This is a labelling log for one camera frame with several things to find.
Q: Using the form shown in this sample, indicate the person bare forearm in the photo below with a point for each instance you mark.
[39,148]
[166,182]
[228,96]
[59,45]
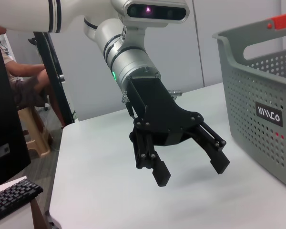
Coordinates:
[26,69]

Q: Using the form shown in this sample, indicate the brown wooden desk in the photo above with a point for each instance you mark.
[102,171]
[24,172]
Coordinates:
[39,214]

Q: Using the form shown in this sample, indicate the beige plastic stool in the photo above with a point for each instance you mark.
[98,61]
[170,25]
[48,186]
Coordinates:
[35,133]

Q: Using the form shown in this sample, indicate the black metal stand pole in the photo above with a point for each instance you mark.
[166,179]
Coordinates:
[52,76]

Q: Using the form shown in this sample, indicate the white paper sheet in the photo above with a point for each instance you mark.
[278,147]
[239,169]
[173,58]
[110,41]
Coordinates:
[14,182]

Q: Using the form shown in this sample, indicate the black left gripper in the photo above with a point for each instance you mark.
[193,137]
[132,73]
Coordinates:
[162,112]

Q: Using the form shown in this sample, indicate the seated person in shorts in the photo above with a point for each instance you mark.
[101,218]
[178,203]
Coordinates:
[26,93]

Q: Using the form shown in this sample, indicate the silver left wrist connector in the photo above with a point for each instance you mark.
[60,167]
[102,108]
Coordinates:
[176,92]

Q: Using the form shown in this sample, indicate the black computer case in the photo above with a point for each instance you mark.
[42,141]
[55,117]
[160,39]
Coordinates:
[4,119]

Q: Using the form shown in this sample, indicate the grey perforated storage bin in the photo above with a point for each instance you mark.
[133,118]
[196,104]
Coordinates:
[252,107]

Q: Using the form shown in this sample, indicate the black keyboard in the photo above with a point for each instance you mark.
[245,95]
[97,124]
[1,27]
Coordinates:
[12,198]

